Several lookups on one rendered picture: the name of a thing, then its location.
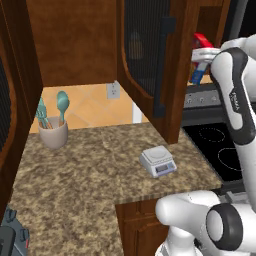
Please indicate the beige utensil pot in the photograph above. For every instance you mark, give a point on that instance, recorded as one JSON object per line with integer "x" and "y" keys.
{"x": 53, "y": 136}

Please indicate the brown wooden base cabinet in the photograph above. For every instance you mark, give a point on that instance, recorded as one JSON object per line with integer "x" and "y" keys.
{"x": 140, "y": 226}

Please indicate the black extractor hood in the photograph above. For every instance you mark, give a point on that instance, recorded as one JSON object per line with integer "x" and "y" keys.
{"x": 241, "y": 16}

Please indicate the teal slotted spatula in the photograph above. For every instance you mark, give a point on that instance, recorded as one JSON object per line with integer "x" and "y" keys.
{"x": 41, "y": 111}

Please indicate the grey digital scale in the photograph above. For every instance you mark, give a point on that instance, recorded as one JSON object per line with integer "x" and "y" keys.
{"x": 156, "y": 161}

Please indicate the teal spoon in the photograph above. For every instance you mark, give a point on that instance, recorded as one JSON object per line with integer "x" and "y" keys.
{"x": 62, "y": 101}

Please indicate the wooden mesh cabinet door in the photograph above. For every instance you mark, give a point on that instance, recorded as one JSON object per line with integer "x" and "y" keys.
{"x": 16, "y": 83}
{"x": 176, "y": 83}

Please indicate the black hob with control panel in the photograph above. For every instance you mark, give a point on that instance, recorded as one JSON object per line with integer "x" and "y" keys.
{"x": 213, "y": 143}

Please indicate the brown wooden wall cabinet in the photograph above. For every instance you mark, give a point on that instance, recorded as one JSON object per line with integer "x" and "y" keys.
{"x": 73, "y": 40}

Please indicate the red white blue food box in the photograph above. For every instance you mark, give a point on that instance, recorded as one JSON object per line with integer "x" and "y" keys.
{"x": 201, "y": 40}

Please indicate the white wall socket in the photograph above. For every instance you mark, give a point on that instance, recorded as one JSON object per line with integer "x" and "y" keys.
{"x": 113, "y": 90}

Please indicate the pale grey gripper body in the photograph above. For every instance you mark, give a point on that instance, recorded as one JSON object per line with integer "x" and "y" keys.
{"x": 205, "y": 55}

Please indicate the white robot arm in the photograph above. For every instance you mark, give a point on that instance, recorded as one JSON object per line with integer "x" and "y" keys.
{"x": 240, "y": 100}

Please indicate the dark grey small appliance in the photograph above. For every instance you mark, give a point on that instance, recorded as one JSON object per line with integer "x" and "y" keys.
{"x": 13, "y": 233}

